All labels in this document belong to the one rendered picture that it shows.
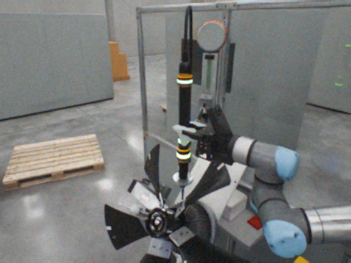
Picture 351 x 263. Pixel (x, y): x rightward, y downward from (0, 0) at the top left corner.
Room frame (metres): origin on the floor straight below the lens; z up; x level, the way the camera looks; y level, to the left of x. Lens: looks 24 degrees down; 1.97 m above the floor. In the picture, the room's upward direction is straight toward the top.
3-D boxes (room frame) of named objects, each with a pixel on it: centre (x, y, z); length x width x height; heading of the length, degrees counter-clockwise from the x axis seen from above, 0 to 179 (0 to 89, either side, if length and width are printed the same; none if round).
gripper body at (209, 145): (0.65, -0.13, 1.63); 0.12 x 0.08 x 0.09; 51
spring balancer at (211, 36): (1.43, -0.20, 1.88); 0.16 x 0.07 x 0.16; 76
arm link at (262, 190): (0.54, -0.25, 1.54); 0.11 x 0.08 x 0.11; 174
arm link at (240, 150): (0.61, -0.19, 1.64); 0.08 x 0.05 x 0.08; 141
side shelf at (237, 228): (1.18, -0.37, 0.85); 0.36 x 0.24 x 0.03; 41
